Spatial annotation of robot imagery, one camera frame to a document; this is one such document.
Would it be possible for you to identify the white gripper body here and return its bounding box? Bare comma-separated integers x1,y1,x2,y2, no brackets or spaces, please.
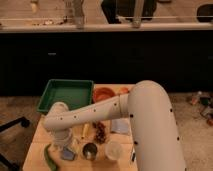
52,129,79,152

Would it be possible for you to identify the small metal cup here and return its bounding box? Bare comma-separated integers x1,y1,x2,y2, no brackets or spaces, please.
82,143,98,161

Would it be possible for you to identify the blue sponge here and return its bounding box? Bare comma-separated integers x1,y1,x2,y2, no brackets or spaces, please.
61,148,76,161

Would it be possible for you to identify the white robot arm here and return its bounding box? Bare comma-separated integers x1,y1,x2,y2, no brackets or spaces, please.
44,80,187,171

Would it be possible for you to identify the small orange fruit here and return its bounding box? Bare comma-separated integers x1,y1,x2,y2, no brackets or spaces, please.
118,87,129,94

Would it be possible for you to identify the grey blue cloth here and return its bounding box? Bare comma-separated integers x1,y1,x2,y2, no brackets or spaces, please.
110,119,130,135

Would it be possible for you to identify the black office chair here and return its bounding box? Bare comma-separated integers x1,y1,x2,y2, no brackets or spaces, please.
0,116,31,171

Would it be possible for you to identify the green chili pepper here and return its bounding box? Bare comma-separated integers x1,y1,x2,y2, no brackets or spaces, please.
44,144,58,171

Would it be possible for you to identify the green plastic tray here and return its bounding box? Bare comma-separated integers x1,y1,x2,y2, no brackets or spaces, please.
37,79,94,115

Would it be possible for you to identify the orange bowl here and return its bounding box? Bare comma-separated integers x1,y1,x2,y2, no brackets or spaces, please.
93,87,115,103

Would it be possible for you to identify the bunch of red grapes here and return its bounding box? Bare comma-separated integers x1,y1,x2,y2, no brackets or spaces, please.
93,122,106,144

